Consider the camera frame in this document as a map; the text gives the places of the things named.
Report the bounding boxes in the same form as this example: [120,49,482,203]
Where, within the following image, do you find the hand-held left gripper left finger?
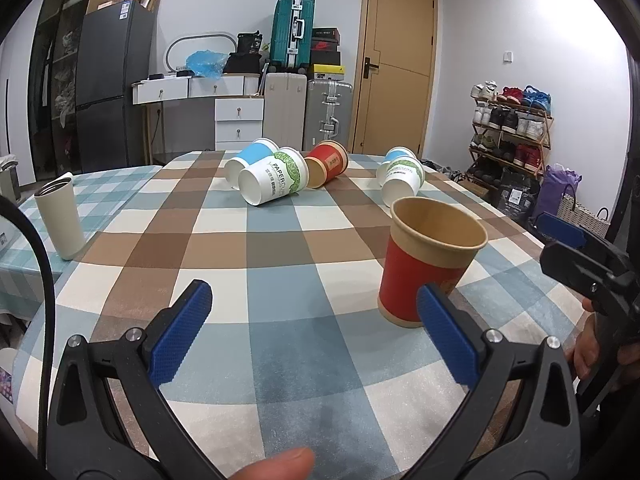
[46,279,236,480]

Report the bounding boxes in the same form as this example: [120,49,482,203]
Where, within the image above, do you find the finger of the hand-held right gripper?
[540,241,626,313]
[536,211,632,267]

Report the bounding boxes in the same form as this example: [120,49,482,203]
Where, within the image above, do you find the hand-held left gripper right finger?
[400,282,583,480]

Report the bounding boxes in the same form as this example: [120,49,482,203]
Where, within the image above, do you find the red brown paper cup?
[304,141,349,190]
[377,197,489,329]

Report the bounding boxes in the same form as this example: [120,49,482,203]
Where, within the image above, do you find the green white paper cup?
[376,157,426,209]
[238,147,308,207]

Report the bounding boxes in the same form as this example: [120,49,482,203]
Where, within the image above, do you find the blue white paper cup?
[382,146,417,166]
[223,138,281,191]

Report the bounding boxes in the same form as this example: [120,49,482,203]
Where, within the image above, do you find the person's right hand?
[571,296,601,382]

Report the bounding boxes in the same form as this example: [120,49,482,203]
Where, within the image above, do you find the person's left hand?
[227,447,317,480]

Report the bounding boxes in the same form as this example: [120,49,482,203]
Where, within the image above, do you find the wicker basket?
[555,184,612,238]

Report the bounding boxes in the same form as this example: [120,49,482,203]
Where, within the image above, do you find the purple bag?
[540,163,583,221]

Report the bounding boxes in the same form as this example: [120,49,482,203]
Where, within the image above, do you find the black printed bag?
[492,167,542,219]

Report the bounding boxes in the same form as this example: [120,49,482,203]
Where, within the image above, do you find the wooden shoe rack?
[469,95,555,177]

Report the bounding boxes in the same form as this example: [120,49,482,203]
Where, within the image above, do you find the brown blue plaid tablecloth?
[12,150,591,480]

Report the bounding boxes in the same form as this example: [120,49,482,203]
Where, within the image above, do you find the rows of shoes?
[470,81,553,170]

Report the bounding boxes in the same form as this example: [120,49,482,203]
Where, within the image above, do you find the teal checked tablecloth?
[0,165,166,323]

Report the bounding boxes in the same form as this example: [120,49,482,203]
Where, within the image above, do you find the white steel tumbler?
[34,172,87,261]

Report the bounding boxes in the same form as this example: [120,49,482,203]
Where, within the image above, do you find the white drawer desk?
[131,72,266,152]

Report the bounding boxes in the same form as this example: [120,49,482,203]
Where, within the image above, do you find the wooden door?
[352,0,439,159]

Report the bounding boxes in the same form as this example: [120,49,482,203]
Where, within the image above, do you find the white suitcase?
[262,72,309,151]

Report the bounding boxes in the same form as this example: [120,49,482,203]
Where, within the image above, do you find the silver suitcase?
[305,79,353,152]

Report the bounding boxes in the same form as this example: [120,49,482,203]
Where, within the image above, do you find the dark grey refrigerator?
[75,0,156,173]

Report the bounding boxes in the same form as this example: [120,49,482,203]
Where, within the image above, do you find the blue plastic bag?
[186,50,228,80]

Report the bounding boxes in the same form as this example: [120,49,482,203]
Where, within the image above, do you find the oval mirror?
[165,34,237,77]

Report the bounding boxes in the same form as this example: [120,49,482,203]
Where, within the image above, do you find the black yellow shoe box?
[308,64,346,81]

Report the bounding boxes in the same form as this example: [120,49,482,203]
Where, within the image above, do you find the black glass cabinet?
[27,0,101,183]

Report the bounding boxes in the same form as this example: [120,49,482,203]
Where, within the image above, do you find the teal suitcase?
[270,0,316,72]

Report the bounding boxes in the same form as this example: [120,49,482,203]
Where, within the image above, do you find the black cable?
[0,195,57,413]

